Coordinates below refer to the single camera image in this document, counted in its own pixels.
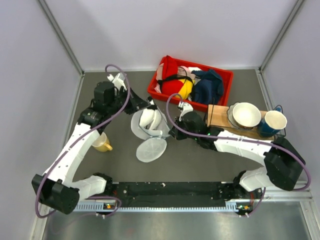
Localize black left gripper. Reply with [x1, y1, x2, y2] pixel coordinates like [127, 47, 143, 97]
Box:
[107, 85, 151, 115]

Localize cream bowl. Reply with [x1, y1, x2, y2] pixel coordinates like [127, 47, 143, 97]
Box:
[226, 102, 262, 130]

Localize white garment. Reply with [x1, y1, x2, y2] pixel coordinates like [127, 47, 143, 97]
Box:
[188, 67, 202, 74]

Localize red bra black straps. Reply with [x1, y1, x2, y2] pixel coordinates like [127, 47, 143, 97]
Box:
[156, 55, 196, 97]

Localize beige garment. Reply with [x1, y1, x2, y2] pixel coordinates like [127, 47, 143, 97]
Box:
[156, 63, 164, 81]

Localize blue cup cream inside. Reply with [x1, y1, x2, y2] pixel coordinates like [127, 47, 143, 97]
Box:
[257, 108, 288, 138]

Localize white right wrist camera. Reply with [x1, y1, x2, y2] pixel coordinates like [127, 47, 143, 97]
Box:
[177, 101, 194, 120]

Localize navy blue garment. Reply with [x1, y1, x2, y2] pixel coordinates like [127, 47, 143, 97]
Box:
[190, 69, 224, 105]

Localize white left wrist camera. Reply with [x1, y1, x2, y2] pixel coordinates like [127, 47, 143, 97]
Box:
[107, 72, 127, 91]

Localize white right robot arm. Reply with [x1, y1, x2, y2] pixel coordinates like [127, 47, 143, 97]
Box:
[169, 111, 306, 198]

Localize grey slotted cable duct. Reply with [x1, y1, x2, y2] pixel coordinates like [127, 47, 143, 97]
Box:
[74, 201, 247, 213]

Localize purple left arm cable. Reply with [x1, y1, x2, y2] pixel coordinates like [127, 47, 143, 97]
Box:
[34, 64, 131, 220]

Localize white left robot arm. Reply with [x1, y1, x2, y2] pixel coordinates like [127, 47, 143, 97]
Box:
[31, 81, 152, 215]

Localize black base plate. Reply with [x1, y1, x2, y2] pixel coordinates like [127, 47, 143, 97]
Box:
[89, 181, 263, 208]

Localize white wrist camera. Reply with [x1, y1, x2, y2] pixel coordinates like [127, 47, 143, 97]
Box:
[177, 101, 194, 120]
[107, 72, 127, 91]

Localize black wire wooden shelf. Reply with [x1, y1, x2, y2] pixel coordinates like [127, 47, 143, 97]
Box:
[205, 102, 287, 141]

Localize white mesh laundry bag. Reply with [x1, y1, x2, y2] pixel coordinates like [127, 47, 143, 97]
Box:
[130, 110, 170, 163]

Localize yellow mug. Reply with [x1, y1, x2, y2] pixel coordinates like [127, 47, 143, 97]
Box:
[91, 132, 113, 153]

